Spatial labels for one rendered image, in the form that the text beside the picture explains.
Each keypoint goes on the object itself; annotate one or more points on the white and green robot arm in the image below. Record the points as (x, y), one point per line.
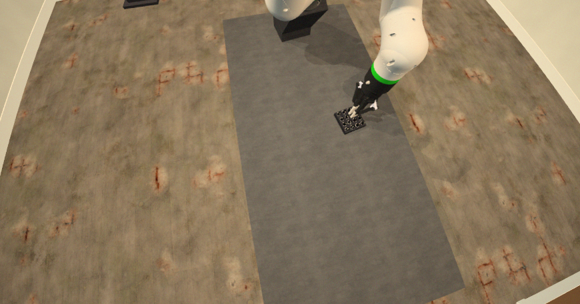
(404, 43)

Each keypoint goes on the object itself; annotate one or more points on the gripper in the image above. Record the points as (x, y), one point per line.
(361, 98)

